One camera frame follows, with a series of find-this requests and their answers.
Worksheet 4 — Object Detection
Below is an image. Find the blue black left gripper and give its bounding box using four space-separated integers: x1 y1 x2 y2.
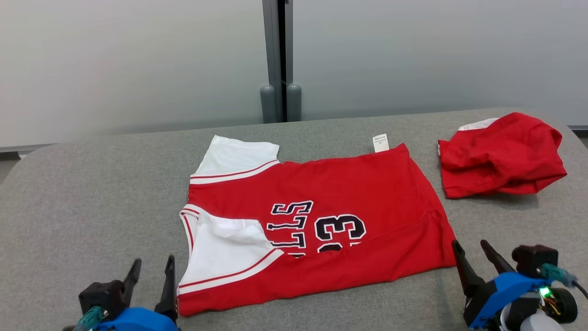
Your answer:
91 255 180 331

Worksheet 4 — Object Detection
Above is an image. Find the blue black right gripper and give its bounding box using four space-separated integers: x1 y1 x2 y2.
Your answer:
451 239 552 330

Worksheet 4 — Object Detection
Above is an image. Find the red shorts white waistband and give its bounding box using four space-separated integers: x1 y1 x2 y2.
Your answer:
437 111 568 200

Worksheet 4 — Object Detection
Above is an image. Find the red white basketball jersey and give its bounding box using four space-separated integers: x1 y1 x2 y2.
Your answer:
176 133 458 318

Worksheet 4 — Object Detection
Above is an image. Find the black left cable teal plug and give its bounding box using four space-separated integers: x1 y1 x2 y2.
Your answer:
73 305 109 331

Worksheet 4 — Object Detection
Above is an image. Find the black cable teal plug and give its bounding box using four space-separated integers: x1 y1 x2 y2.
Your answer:
73 305 109 331
539 263 588 296

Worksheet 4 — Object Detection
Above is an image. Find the black right cable teal plug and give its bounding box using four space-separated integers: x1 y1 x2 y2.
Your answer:
539 263 588 296

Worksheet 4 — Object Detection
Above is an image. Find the grey partition post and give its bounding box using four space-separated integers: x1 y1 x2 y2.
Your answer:
259 0 303 124

